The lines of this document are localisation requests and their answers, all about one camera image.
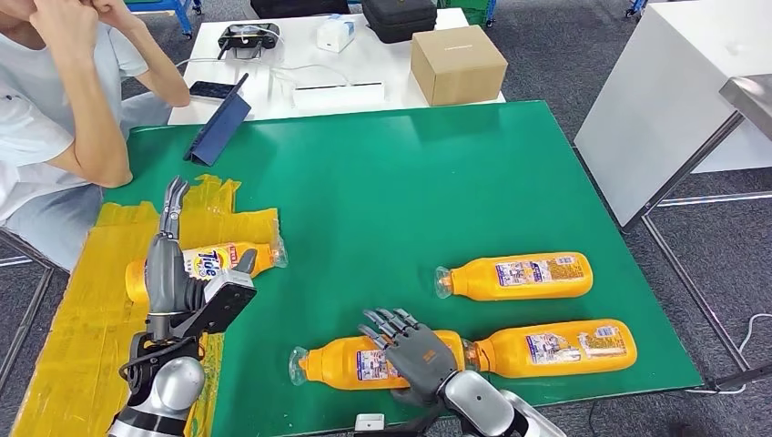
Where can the green plastic crate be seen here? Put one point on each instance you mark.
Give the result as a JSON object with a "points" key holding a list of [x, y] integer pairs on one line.
{"points": [[465, 3]]}

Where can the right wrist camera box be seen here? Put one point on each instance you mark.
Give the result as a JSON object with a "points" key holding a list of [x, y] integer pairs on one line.
{"points": [[369, 421]]}

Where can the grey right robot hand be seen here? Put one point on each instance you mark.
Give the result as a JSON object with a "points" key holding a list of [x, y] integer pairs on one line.
{"points": [[422, 356]]}

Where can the black carry case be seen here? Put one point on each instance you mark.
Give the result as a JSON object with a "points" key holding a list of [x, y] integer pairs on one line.
{"points": [[399, 19]]}

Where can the white tissue box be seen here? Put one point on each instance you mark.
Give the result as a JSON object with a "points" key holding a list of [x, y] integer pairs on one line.
{"points": [[335, 34]]}

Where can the brown cardboard box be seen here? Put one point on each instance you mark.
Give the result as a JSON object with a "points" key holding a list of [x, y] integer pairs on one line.
{"points": [[458, 61]]}

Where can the person's left forearm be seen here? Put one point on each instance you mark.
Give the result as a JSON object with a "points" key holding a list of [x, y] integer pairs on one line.
{"points": [[161, 77]]}

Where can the person's right forearm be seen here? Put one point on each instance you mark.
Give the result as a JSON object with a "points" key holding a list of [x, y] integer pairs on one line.
{"points": [[93, 117]]}

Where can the black handheld controller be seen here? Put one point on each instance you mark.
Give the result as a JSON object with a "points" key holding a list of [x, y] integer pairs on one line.
{"points": [[248, 38]]}

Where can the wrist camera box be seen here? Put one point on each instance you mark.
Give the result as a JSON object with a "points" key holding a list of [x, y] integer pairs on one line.
{"points": [[369, 421], [223, 301]]}

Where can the steel table top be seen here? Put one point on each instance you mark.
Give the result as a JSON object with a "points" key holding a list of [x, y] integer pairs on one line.
{"points": [[754, 99]]}

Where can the yellow taped cardboard sheet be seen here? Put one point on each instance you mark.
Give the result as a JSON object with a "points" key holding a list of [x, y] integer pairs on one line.
{"points": [[78, 338]]}

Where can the person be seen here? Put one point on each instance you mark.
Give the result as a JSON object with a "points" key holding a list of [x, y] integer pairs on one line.
{"points": [[36, 120]]}

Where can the grey metal table frame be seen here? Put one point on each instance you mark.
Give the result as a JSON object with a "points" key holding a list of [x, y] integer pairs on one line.
{"points": [[693, 163]]}

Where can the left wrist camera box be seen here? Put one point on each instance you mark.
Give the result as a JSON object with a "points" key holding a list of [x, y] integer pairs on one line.
{"points": [[223, 301]]}

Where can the person's left hand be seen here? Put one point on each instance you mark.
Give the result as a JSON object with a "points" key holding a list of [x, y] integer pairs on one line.
{"points": [[117, 12]]}

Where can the blue gantry frame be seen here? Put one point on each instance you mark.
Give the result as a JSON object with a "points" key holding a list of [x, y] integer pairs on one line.
{"points": [[181, 15], [491, 12]]}

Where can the black smartphone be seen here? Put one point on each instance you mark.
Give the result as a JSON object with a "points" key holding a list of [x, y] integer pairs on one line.
{"points": [[210, 90]]}

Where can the white side table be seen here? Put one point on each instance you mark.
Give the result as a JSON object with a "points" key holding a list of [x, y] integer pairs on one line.
{"points": [[657, 90]]}

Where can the person's right hand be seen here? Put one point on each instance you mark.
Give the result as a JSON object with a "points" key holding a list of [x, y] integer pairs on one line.
{"points": [[63, 18]]}

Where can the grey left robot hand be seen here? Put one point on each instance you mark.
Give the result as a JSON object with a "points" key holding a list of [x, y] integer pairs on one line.
{"points": [[172, 277]]}

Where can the blue tablet case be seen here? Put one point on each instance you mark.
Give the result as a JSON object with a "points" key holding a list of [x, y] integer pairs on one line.
{"points": [[218, 130]]}

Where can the long white box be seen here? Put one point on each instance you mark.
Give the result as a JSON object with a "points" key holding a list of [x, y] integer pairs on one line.
{"points": [[338, 97]]}

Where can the orange Tide detergent bottle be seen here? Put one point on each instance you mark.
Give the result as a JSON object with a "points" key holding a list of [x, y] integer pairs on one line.
{"points": [[543, 286], [223, 258], [332, 365], [506, 359]]}

